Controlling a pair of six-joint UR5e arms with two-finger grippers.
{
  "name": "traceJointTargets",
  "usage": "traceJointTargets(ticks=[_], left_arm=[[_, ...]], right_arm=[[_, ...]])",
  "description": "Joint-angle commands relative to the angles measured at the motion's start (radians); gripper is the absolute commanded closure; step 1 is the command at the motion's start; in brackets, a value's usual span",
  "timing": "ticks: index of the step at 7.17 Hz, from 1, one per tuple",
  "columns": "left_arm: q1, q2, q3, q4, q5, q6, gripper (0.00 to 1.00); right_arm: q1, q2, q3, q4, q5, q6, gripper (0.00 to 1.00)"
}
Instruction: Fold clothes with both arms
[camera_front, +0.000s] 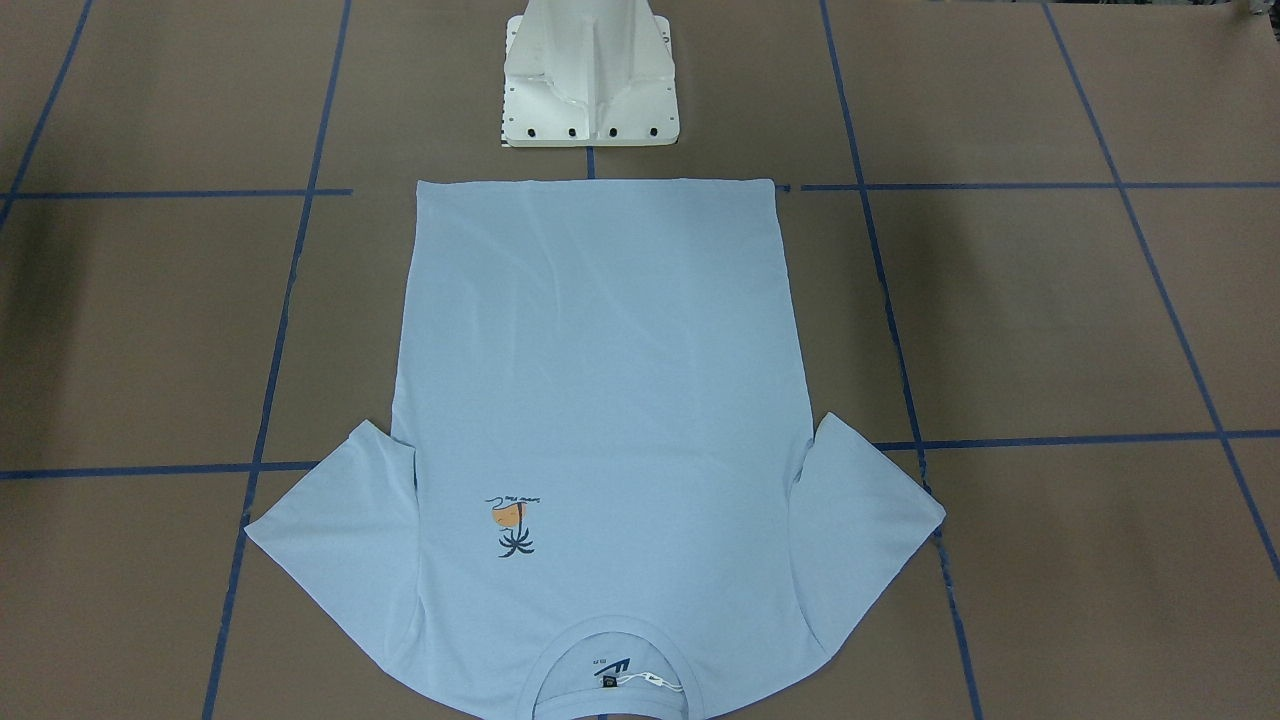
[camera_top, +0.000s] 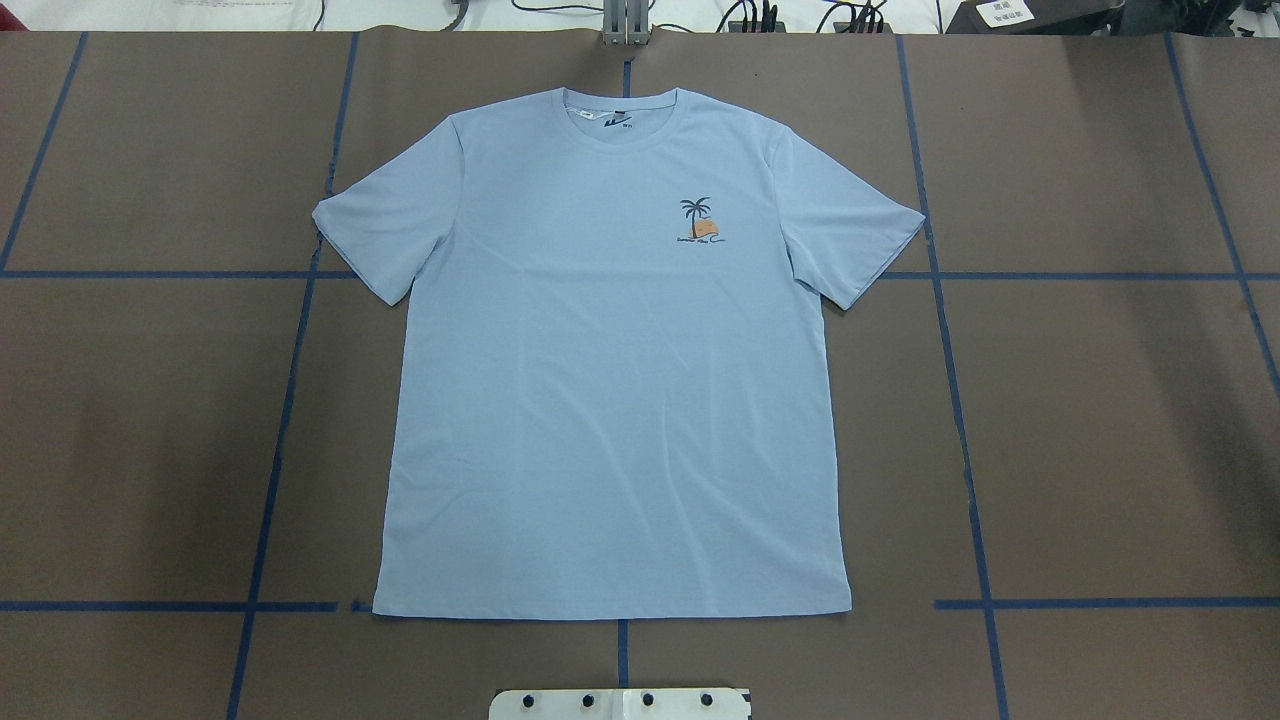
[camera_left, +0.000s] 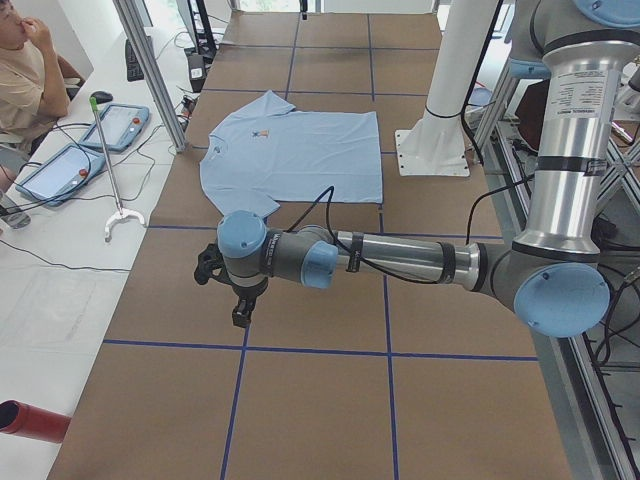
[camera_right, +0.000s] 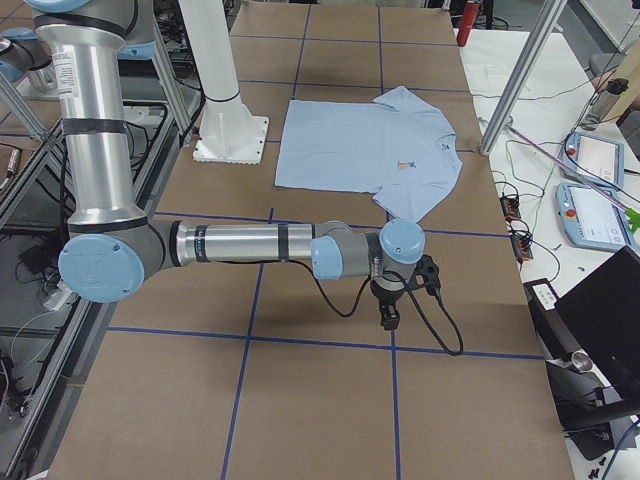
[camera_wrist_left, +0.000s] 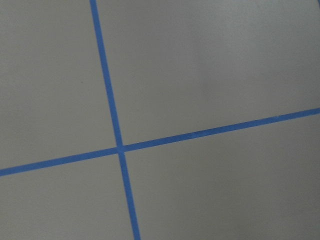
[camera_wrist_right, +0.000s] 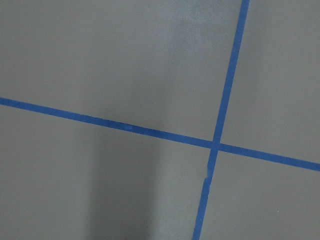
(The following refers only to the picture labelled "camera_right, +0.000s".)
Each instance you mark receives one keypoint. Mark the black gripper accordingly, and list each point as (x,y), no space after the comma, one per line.
(387,300)

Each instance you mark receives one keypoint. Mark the light blue t-shirt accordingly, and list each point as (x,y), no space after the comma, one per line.
(398,148)

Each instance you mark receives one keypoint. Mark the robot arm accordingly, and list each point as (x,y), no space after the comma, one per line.
(86,39)

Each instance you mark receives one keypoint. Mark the orange relay board near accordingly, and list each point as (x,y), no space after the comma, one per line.
(521,244)

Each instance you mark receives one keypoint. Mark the orange relay board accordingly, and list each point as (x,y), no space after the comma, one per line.
(510,208)
(521,244)

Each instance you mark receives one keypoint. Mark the orange relay board far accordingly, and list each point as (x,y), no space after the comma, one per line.
(510,208)

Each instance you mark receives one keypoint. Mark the black laptop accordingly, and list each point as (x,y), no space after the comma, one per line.
(602,313)

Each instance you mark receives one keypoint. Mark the black monitor stand device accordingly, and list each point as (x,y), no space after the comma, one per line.
(594,416)

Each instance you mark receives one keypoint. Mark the near teach pendant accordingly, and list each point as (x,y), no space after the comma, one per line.
(590,221)

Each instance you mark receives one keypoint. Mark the teach pendant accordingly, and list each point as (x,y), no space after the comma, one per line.
(590,221)
(600,160)

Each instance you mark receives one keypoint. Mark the far teach pendant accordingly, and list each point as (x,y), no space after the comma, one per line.
(600,160)

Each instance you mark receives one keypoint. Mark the clear water bottle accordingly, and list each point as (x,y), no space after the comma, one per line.
(604,102)

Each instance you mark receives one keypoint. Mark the red cylinder bottle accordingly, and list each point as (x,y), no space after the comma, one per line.
(467,22)

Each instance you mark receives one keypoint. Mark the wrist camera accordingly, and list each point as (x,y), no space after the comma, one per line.
(428,271)

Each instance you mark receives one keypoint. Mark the white camera mast base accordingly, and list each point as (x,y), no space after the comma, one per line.
(228,132)

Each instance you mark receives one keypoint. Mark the aluminium frame post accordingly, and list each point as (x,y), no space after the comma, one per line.
(533,46)

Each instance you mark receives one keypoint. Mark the aluminium side frame rail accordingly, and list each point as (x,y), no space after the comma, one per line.
(46,356)

